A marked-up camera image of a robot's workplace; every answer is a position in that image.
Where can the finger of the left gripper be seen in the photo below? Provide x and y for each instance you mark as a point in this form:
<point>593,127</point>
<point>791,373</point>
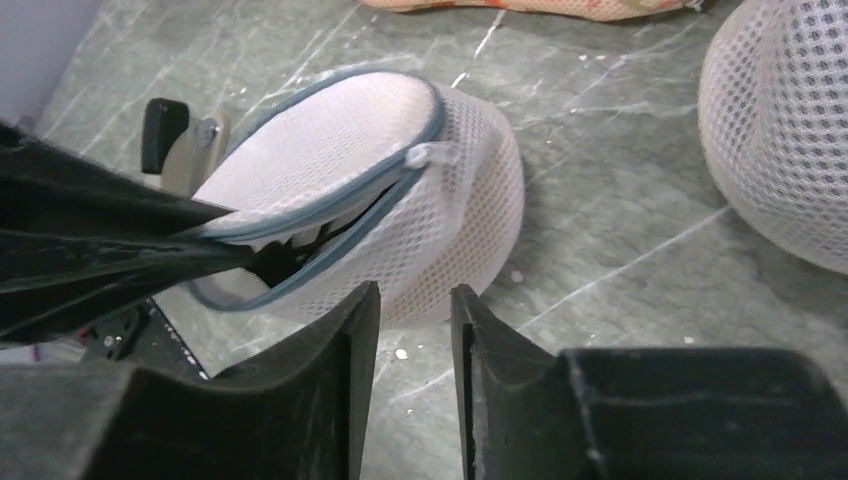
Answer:
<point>80,242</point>

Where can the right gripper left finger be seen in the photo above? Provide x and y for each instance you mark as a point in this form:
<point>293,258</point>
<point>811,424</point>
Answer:
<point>298,410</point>

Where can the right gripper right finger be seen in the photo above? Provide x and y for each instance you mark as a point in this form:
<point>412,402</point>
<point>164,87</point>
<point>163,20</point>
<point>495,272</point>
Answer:
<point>638,413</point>

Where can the grey black bra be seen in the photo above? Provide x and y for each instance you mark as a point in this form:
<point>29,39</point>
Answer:
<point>276,262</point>

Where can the white cylindrical mesh laundry bag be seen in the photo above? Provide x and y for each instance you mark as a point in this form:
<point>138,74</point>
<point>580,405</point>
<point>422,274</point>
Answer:
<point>427,178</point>

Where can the white mesh bag beige rim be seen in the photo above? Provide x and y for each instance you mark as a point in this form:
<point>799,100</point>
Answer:
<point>772,116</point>

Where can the pink floral mesh laundry bag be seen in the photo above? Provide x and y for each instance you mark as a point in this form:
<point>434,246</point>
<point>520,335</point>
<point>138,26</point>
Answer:
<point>593,10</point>

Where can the silver black stapler on table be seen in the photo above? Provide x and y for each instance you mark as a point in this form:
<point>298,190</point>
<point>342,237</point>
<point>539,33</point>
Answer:
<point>180,151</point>

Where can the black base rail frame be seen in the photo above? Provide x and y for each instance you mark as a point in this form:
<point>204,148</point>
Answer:
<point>144,335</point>

